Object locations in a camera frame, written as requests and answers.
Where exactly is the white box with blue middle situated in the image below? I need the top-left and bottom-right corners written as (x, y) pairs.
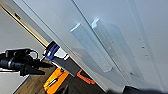
top-left (43, 40), bottom-right (71, 68)

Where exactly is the thick grey robot torso limb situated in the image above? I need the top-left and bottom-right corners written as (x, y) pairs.
top-left (54, 55), bottom-right (82, 78)

